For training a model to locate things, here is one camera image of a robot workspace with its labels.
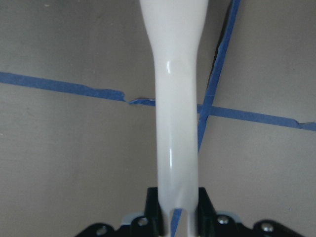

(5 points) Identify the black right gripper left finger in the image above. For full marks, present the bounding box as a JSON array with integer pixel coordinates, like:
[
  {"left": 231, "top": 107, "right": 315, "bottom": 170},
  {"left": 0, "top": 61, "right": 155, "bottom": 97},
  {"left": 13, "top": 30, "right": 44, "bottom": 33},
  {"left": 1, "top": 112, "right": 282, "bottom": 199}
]
[{"left": 144, "top": 187, "right": 170, "bottom": 236}]

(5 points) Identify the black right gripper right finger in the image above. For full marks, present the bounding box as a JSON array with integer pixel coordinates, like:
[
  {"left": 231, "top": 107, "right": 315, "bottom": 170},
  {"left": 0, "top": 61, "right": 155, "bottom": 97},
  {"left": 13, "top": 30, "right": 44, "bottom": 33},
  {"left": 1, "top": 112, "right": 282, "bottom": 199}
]
[{"left": 197, "top": 187, "right": 217, "bottom": 232}]

